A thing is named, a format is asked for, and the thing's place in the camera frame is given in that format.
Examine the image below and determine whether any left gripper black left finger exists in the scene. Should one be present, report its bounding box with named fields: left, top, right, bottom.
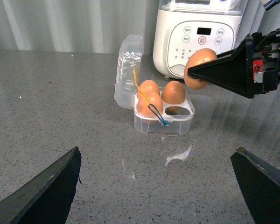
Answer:
left=0, top=147, right=82, bottom=224

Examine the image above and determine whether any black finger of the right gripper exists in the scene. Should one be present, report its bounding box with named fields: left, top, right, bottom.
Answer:
left=187, top=34, right=264, bottom=98

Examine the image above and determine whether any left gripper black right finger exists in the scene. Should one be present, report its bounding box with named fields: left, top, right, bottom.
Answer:
left=231, top=147, right=280, bottom=224

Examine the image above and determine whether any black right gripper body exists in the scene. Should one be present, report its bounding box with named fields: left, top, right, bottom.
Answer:
left=252, top=28, right=280, bottom=92

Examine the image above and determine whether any brown egg carried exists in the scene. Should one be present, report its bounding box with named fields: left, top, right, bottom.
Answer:
left=184, top=48, right=217, bottom=90

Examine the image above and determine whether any clear plastic egg box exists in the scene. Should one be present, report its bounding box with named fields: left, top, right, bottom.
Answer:
left=114, top=35, right=195, bottom=135

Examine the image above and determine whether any brown egg back right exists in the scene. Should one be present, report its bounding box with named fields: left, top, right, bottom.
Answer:
left=161, top=81, right=185, bottom=105

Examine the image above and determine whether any brown egg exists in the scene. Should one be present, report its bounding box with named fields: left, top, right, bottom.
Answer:
left=161, top=81, right=185, bottom=105
left=137, top=93, right=164, bottom=118
left=137, top=79, right=160, bottom=99

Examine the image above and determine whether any brown egg front left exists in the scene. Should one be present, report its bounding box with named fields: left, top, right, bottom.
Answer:
left=137, top=93, right=164, bottom=118

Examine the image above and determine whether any brown egg back left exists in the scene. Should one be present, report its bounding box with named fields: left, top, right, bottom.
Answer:
left=137, top=79, right=160, bottom=99

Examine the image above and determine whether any white Joyoung blender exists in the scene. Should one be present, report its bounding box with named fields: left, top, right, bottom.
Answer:
left=153, top=0, right=247, bottom=79

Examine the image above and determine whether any blue rubber band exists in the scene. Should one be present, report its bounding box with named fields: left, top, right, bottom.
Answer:
left=148, top=103, right=171, bottom=126

